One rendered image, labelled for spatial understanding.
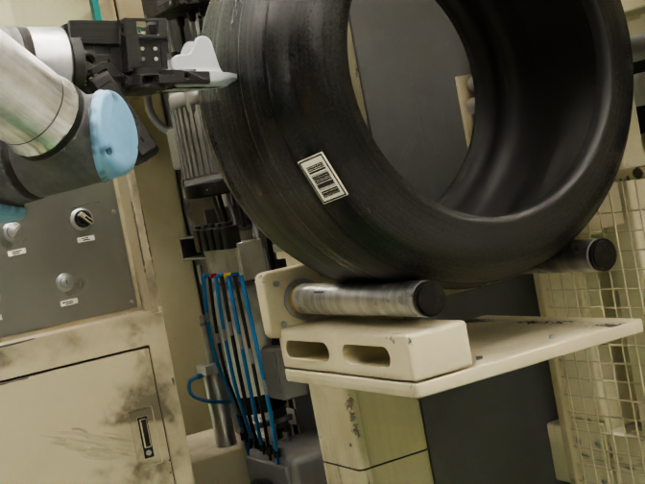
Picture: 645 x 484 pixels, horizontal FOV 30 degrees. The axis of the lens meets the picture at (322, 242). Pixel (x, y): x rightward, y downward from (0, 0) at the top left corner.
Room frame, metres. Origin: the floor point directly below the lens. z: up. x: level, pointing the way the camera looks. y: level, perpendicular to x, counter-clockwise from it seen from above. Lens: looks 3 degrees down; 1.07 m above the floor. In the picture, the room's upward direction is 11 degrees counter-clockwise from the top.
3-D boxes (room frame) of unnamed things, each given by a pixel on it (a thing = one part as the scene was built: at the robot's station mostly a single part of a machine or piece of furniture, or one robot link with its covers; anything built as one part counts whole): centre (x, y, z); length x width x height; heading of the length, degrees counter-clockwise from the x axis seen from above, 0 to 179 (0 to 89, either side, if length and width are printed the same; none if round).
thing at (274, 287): (1.84, -0.07, 0.90); 0.40 x 0.03 x 0.10; 118
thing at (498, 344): (1.68, -0.16, 0.80); 0.37 x 0.36 x 0.02; 118
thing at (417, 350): (1.61, -0.03, 0.83); 0.36 x 0.09 x 0.06; 28
